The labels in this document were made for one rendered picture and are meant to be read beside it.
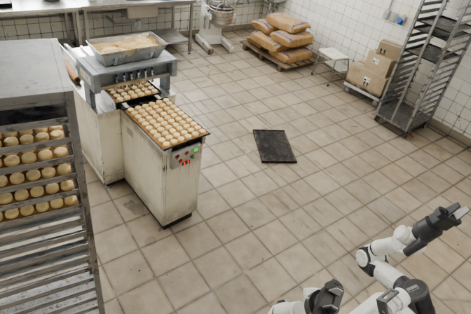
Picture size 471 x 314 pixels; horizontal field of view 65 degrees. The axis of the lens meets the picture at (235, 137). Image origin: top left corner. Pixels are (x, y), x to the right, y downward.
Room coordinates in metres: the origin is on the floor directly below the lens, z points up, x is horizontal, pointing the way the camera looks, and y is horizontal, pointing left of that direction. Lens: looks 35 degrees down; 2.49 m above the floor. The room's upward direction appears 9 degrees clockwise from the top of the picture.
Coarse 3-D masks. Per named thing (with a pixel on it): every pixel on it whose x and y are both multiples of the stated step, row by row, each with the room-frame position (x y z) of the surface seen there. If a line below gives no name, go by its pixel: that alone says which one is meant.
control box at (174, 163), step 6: (198, 144) 2.18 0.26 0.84; (180, 150) 2.08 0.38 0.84; (186, 150) 2.10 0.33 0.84; (192, 150) 2.13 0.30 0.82; (198, 150) 2.17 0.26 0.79; (174, 156) 2.02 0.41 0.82; (180, 156) 2.06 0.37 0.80; (186, 156) 2.10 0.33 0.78; (198, 156) 2.17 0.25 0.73; (174, 162) 2.02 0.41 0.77; (186, 162) 2.10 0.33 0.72; (174, 168) 2.02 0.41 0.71
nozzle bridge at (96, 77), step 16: (80, 64) 2.53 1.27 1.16; (96, 64) 2.53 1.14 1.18; (128, 64) 2.61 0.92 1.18; (144, 64) 2.66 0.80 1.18; (160, 64) 2.84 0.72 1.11; (176, 64) 2.85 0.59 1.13; (96, 80) 2.37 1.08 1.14; (112, 80) 2.54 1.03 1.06; (128, 80) 2.61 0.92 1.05; (144, 80) 2.68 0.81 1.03; (160, 80) 2.98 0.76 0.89
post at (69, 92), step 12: (72, 96) 1.08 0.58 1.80; (72, 108) 1.07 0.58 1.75; (72, 120) 1.07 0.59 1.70; (72, 132) 1.07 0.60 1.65; (72, 144) 1.06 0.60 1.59; (84, 168) 1.08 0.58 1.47; (84, 180) 1.07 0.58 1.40; (84, 192) 1.07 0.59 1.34; (84, 204) 1.07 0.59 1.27; (84, 216) 1.06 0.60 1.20; (96, 252) 1.08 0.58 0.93; (96, 264) 1.07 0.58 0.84; (96, 276) 1.07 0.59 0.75; (96, 288) 1.06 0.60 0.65
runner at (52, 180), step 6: (72, 174) 1.08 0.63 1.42; (36, 180) 1.01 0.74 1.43; (42, 180) 1.02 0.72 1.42; (48, 180) 1.03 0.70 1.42; (54, 180) 1.04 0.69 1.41; (60, 180) 1.05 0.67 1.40; (66, 180) 1.07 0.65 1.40; (6, 186) 0.96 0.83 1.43; (12, 186) 0.97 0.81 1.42; (18, 186) 0.98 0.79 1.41; (24, 186) 0.99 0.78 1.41; (30, 186) 1.00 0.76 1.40; (0, 192) 0.94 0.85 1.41; (6, 192) 0.95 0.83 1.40
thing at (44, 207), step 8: (56, 200) 1.09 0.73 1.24; (64, 200) 1.10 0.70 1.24; (72, 200) 1.10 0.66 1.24; (16, 208) 1.01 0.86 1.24; (24, 208) 1.02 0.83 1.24; (32, 208) 1.03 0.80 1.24; (40, 208) 1.03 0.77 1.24; (48, 208) 1.06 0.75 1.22; (56, 208) 1.06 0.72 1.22; (0, 216) 0.96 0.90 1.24; (8, 216) 0.97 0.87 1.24; (16, 216) 0.99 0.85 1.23; (24, 216) 1.00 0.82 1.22
